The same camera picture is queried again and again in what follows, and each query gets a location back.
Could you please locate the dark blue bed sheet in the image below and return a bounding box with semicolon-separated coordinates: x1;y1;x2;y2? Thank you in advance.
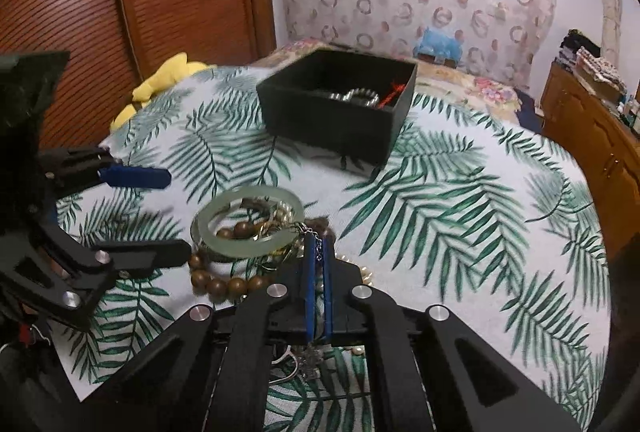
515;89;547;133

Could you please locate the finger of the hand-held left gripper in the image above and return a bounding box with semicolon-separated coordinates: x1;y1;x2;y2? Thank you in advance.
4;236;193;329
39;146;172;201

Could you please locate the silver chain necklace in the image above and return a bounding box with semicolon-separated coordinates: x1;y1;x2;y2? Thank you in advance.
270;221;323;383

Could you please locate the folded patterned cloth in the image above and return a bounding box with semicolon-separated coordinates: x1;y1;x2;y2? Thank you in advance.
575;46;627;88

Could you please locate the pearl necklace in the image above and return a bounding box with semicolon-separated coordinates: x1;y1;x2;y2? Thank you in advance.
334;253;377;287

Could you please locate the row of toiletry bottles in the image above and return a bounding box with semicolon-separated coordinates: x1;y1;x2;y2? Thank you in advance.
617;90;640;133

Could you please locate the gold chain bracelet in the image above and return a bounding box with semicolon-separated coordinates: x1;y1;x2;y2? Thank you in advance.
240;198;296;270

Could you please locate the yellow plush toy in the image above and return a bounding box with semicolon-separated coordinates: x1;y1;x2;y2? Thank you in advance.
110;52;208;133

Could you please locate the black jewelry box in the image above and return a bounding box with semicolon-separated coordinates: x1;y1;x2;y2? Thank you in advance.
256;49;418;166

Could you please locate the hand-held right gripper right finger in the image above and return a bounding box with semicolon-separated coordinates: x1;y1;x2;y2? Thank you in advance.
324;236;583;432

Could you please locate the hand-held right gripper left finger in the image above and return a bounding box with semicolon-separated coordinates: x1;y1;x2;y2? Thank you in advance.
75;234;325;432

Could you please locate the wooden cabinet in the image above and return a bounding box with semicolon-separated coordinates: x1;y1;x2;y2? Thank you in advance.
540;62;640;257

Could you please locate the pale green jade bangle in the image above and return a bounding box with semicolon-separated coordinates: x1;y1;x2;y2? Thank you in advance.
191;187;305;263

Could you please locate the metallic bead bracelet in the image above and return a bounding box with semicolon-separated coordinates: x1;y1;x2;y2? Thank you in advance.
327;86;382;106

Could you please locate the brown wooden bead bracelet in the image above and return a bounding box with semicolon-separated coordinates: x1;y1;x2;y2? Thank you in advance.
187;218;333;303

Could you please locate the blue plastic bag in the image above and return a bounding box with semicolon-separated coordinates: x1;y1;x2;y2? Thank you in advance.
417;26;463;57

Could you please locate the red string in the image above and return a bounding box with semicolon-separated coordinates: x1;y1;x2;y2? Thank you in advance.
376;80;407;111

